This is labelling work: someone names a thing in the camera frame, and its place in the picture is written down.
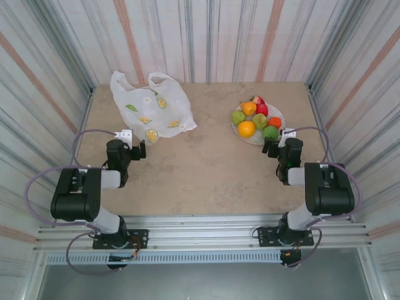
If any large round orange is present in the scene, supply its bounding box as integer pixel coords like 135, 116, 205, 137
237, 120, 256, 138

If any white lemon-print plastic bag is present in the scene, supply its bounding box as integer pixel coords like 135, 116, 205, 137
109, 70, 198, 145

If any yellow-orange pear-shaped fruit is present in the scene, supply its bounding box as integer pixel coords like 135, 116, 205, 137
239, 101, 258, 116

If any white grid-pattern plate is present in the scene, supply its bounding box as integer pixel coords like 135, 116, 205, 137
231, 102, 287, 146

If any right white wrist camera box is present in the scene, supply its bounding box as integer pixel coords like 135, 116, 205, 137
279, 128, 296, 148

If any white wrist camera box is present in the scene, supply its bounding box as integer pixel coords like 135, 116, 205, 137
279, 128, 296, 148
113, 129, 134, 141

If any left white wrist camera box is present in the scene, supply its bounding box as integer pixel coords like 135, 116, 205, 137
113, 129, 134, 141

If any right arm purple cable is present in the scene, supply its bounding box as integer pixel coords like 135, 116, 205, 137
281, 126, 362, 269

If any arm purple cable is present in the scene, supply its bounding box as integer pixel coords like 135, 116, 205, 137
281, 126, 362, 269
24, 129, 123, 276

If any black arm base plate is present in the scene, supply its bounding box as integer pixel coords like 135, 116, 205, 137
92, 229, 149, 250
256, 227, 314, 248

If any black connector box with wires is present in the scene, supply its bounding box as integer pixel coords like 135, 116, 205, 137
279, 249, 303, 269
107, 254, 129, 270

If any aluminium rail frame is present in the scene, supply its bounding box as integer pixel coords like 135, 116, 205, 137
32, 213, 374, 253

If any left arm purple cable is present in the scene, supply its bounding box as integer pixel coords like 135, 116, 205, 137
24, 129, 123, 276

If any grey slotted cable duct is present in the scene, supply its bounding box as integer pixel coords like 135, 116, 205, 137
46, 251, 282, 265

